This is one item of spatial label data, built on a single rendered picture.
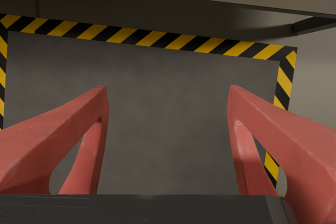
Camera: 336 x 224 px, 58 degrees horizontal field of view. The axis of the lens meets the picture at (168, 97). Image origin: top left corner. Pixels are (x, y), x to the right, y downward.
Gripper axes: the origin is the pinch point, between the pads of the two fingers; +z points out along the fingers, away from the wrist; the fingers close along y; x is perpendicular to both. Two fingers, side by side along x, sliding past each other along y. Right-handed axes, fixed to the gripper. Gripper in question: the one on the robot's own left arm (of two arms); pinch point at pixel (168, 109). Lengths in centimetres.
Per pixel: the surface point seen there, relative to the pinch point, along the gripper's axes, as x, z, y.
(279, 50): 46, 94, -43
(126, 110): 65, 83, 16
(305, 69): 52, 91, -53
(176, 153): 80, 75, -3
